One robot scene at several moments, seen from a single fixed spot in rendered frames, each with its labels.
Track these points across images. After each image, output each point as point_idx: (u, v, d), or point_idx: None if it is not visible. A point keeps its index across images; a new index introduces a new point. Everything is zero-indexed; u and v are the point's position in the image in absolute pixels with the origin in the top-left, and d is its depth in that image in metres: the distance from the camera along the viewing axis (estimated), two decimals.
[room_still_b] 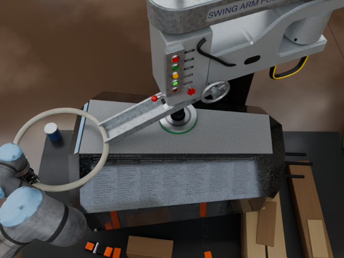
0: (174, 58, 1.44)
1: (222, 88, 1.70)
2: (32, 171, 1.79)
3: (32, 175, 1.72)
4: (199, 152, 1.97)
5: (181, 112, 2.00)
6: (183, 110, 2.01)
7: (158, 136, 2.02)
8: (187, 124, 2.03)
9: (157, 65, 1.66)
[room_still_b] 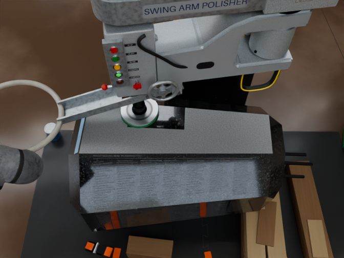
0: (112, 48, 1.47)
1: (170, 88, 1.70)
2: None
3: None
4: (199, 152, 1.97)
5: (141, 107, 2.02)
6: (143, 105, 2.03)
7: (158, 136, 2.02)
8: (127, 116, 2.06)
9: None
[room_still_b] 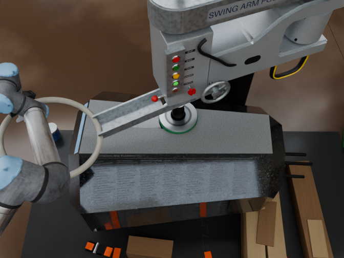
0: (175, 58, 1.44)
1: (223, 88, 1.70)
2: None
3: None
4: (199, 152, 1.97)
5: (182, 112, 2.00)
6: (184, 110, 2.00)
7: (158, 136, 2.02)
8: (190, 107, 2.08)
9: (158, 65, 1.66)
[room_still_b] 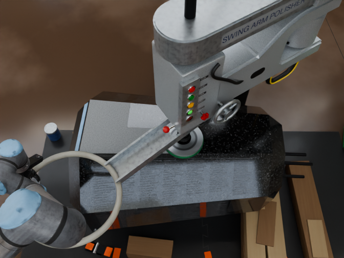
0: (191, 88, 1.36)
1: (234, 107, 1.65)
2: (36, 178, 1.76)
3: None
4: (199, 152, 1.97)
5: (188, 135, 1.93)
6: (189, 132, 1.94)
7: None
8: (198, 138, 1.98)
9: (165, 95, 1.57)
